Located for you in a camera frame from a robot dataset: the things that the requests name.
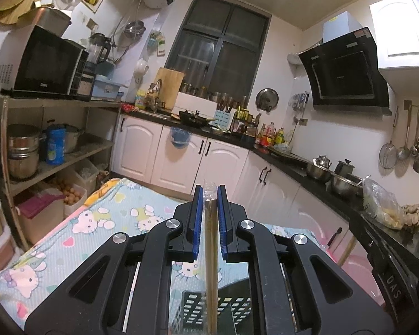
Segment clear bin with pink lid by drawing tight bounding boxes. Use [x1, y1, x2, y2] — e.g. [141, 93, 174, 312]
[16, 190, 65, 245]

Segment light blue plastic box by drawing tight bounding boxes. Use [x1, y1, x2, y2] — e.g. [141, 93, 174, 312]
[91, 77, 124, 99]

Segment clear plastic bag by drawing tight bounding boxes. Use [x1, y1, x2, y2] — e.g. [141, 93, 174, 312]
[361, 177, 406, 230]

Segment black spice rack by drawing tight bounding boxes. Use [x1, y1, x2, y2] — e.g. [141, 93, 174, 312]
[232, 106, 261, 137]

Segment sleeved bamboo chopstick pair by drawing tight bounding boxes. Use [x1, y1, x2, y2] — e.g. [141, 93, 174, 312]
[203, 180, 220, 335]

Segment green perforated utensil holder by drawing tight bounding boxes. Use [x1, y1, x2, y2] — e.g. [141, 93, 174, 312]
[176, 288, 253, 335]

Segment light blue knife block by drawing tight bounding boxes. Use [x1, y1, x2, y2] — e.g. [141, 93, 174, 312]
[215, 103, 235, 131]

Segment dark baking tray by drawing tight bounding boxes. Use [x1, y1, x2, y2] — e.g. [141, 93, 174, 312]
[267, 146, 310, 165]

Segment grey metal box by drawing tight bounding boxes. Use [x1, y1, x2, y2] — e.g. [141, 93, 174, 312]
[28, 3, 72, 38]

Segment white wall jug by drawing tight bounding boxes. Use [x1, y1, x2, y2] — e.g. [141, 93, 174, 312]
[134, 59, 149, 81]

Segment ginger roots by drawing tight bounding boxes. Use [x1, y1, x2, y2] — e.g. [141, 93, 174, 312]
[401, 204, 419, 231]

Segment cluster of sauce bottles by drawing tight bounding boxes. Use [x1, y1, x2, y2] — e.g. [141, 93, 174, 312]
[255, 121, 290, 147]

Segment white plastic bin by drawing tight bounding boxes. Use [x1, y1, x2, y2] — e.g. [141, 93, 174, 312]
[65, 159, 100, 217]

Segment hanging green white packets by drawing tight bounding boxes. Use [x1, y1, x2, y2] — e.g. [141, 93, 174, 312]
[149, 31, 166, 56]

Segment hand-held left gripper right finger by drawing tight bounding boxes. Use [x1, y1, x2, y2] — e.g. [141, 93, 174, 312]
[216, 185, 395, 335]

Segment dark framed window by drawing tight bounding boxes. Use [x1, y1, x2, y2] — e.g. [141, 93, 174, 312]
[164, 0, 271, 109]

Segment black wok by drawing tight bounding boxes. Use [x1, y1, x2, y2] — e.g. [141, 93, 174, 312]
[178, 110, 218, 128]

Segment blue canister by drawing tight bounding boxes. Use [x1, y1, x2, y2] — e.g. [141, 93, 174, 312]
[45, 124, 68, 166]

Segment white kitchen base cabinets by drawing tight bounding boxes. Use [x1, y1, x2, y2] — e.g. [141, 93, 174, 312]
[112, 113, 385, 304]

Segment wooden cutting board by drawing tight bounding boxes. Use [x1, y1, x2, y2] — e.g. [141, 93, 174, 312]
[154, 67, 185, 110]

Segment steel pot with lid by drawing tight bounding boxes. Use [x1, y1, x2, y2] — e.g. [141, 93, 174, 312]
[65, 124, 85, 154]

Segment cartoon cat printed blanket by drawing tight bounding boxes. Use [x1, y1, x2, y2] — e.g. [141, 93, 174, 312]
[0, 177, 336, 335]

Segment hanging steel bowls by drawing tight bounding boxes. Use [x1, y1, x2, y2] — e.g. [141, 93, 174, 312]
[124, 21, 146, 40]

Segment steel mixing bowl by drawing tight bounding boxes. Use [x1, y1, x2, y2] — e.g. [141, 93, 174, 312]
[305, 162, 334, 183]
[332, 174, 364, 198]

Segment black and white microwave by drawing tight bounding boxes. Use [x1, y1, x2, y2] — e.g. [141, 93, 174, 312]
[0, 24, 89, 99]

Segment row of glass jars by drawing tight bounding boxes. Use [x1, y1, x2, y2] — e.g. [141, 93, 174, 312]
[180, 82, 248, 107]

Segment small hanging tools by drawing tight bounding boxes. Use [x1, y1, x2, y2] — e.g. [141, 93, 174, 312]
[290, 92, 310, 112]

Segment metal shelf rack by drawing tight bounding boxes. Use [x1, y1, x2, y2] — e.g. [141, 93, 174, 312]
[0, 96, 123, 252]

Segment steel pot lid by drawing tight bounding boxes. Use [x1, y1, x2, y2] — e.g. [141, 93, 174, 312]
[256, 88, 279, 113]

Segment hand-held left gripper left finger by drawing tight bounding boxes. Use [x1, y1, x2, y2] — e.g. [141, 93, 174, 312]
[24, 184, 206, 335]

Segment pile of potatoes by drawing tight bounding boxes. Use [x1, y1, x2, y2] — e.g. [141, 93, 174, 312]
[51, 178, 88, 205]

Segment metal sink faucet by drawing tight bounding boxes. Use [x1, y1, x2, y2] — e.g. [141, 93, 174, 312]
[147, 78, 163, 111]

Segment stacked steel pots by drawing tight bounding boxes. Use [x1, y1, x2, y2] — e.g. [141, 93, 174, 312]
[7, 124, 43, 181]

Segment black kitchen countertop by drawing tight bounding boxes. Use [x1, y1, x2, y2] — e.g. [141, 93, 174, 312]
[120, 106, 419, 269]

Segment steel kettle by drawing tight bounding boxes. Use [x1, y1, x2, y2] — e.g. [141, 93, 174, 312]
[313, 154, 332, 170]

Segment white wall cabinet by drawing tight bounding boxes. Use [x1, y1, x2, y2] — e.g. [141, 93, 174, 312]
[369, 0, 419, 74]

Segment blue hanging bag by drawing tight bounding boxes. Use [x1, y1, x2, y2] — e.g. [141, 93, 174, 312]
[169, 126, 191, 149]

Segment row of hanging kitchen utensils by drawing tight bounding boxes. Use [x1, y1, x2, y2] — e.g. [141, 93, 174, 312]
[379, 99, 419, 175]

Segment blender with dark jar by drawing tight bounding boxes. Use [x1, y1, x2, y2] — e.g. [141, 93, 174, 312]
[87, 33, 112, 77]

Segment black range hood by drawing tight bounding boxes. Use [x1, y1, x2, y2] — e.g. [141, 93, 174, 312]
[298, 11, 392, 116]

